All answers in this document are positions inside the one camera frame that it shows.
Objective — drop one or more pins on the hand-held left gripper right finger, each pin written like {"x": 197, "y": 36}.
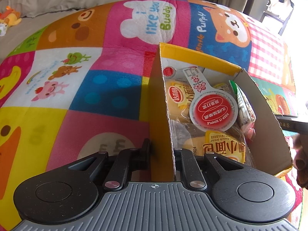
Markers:
{"x": 180, "y": 157}

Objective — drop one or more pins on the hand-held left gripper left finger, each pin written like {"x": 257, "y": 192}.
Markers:
{"x": 147, "y": 156}

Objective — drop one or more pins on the clear bread packet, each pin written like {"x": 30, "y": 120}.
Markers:
{"x": 216, "y": 146}

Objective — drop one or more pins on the green white snack packet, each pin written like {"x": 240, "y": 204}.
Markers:
{"x": 244, "y": 108}

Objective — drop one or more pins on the round red white sauce pack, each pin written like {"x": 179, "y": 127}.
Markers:
{"x": 211, "y": 112}

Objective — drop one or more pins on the yellow cardboard box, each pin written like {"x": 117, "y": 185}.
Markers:
{"x": 158, "y": 101}

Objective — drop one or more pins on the bread packet with red logo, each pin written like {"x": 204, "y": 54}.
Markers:
{"x": 176, "y": 101}

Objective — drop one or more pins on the small yellow packet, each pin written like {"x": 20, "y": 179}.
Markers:
{"x": 221, "y": 87}

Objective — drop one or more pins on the person's right hand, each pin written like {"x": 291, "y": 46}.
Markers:
{"x": 302, "y": 163}

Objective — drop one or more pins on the colourful cartoon animal mat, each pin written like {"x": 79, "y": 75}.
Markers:
{"x": 101, "y": 81}

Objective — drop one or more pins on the black metal rack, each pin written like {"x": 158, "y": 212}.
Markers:
{"x": 276, "y": 19}

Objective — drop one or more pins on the small white toy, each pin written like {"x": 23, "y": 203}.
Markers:
{"x": 3, "y": 30}

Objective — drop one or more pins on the orange plush toy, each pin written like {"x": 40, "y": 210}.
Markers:
{"x": 10, "y": 18}

